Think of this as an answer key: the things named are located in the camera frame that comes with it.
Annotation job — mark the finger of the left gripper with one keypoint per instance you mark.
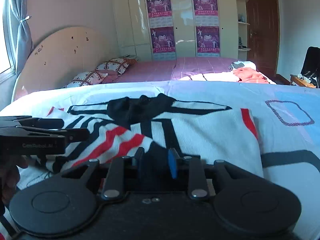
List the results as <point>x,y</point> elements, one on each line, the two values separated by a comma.
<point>49,123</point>
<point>76,134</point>

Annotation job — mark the corner wall shelves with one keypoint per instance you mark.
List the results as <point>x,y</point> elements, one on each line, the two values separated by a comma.
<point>243,26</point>

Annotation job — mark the striped knit sweater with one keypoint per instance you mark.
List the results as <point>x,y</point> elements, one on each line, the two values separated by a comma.
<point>120,127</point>

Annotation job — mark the window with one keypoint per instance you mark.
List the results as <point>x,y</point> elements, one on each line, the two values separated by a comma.
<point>7,54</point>

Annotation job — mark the upper left purple poster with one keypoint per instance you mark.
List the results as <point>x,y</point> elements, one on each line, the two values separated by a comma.
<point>159,8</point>

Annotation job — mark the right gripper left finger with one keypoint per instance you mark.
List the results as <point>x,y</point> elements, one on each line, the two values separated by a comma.
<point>138,157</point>

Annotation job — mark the person's left hand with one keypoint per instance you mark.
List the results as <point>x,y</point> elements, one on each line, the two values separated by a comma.
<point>10,175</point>

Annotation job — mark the brown wooden door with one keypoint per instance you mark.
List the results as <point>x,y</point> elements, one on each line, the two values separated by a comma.
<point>263,35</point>

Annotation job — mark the lower left purple poster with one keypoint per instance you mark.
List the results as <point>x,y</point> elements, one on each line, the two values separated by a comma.
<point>162,40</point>

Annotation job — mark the upper right purple poster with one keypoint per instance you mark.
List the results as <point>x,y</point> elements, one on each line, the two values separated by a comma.
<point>206,7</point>

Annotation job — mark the white blue patterned quilt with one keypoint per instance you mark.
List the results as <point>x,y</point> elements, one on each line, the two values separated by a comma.
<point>286,119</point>

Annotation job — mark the lower right purple poster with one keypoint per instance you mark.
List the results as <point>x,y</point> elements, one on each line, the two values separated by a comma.
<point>208,39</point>

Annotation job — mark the near patterned pillow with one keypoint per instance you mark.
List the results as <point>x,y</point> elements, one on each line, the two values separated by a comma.
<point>86,79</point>

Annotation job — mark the patterned pillow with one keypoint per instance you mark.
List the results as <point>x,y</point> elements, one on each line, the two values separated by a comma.
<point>115,66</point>
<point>86,79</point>

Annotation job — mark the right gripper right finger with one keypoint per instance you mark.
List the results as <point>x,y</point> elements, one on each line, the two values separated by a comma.
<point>173,162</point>

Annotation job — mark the wooden chair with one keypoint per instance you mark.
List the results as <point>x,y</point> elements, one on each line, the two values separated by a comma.
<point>295,80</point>

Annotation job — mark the orange red garment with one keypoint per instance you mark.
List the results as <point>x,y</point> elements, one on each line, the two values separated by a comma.
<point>249,75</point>

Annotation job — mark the purple poster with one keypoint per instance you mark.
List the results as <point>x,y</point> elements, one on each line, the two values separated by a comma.
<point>206,7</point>
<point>159,8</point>
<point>162,40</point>
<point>208,39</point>

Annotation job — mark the beige wooden headboard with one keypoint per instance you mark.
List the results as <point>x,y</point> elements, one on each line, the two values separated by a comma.
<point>60,57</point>

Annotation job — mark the far patterned pillow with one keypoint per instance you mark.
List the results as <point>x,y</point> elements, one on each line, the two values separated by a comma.
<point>115,66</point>

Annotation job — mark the blue grey curtain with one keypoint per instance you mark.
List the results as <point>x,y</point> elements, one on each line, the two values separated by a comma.
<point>21,34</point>

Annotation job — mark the black white checked cloth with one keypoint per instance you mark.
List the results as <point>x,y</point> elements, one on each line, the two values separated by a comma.
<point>236,65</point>

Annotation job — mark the pink checked bed sheet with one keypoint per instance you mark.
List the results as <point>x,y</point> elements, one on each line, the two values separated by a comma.
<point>174,70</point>

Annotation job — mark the cream glossy wardrobe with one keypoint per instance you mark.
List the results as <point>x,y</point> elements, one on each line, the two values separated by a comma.
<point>133,29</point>

